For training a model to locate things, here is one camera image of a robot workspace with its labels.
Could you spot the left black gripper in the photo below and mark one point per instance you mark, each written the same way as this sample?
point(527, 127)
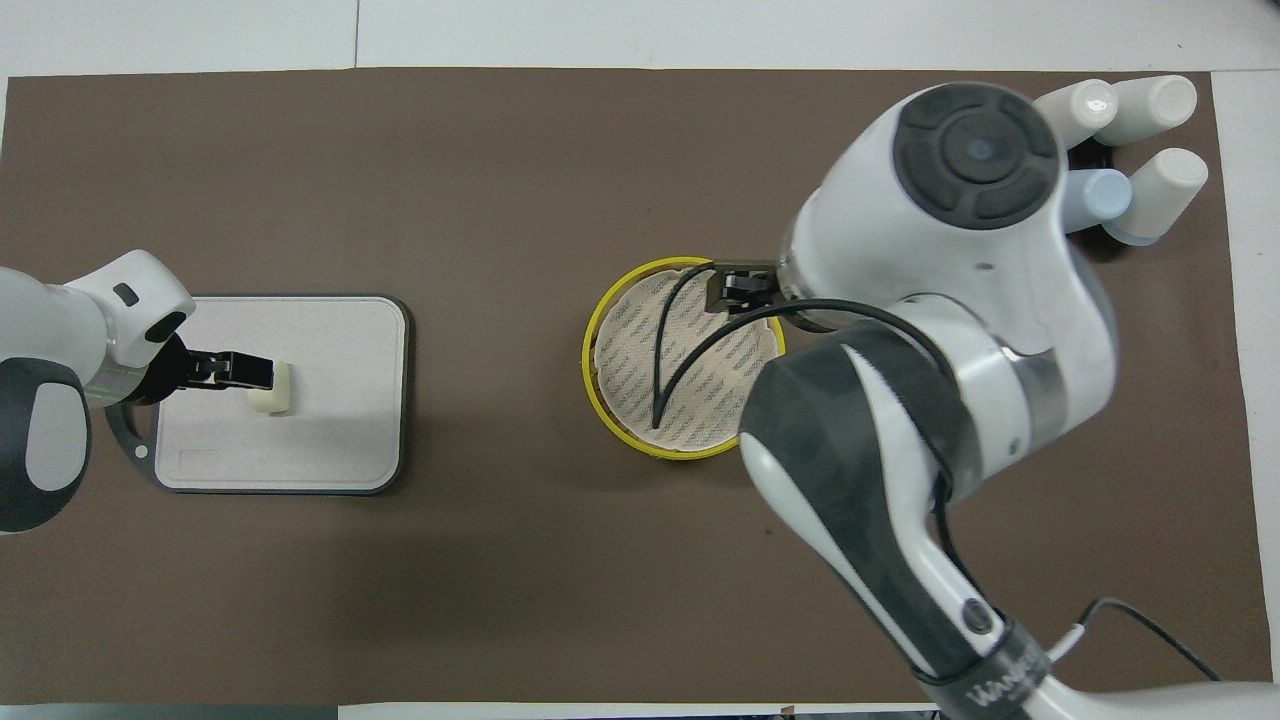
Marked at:
point(172, 375)

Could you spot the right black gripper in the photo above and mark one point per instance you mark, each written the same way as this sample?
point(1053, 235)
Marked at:
point(750, 268)

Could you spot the white steamed bun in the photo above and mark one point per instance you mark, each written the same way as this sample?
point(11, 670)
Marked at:
point(278, 395)

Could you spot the white mesh steamer liner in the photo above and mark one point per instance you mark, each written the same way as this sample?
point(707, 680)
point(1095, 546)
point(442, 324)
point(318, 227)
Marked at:
point(630, 350)

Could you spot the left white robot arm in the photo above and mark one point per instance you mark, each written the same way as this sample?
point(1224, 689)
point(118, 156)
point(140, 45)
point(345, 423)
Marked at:
point(50, 440)

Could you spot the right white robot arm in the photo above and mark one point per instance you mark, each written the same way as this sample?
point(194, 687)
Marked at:
point(960, 330)

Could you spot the yellow rimmed bamboo steamer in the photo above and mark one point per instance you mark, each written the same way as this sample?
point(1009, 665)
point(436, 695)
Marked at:
point(592, 385)

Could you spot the white cutting board grey rim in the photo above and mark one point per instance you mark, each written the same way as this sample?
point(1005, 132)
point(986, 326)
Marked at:
point(320, 440)

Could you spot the brown table mat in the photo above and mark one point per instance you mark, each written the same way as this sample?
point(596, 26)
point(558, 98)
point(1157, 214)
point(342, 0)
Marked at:
point(500, 580)

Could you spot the light blue plastic bottle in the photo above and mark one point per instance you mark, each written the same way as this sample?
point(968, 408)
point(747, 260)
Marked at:
point(1100, 198)

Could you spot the black bottle rack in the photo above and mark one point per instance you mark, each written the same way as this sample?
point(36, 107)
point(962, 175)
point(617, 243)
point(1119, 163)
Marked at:
point(1090, 155)

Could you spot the white bottle with glare spot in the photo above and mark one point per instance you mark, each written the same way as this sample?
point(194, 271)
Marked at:
point(1080, 105)

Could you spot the white bottle blue base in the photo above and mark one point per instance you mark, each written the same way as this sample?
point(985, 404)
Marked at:
point(1165, 190)

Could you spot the white plastic bottle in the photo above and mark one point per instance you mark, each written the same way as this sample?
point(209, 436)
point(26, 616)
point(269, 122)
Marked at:
point(1160, 105)

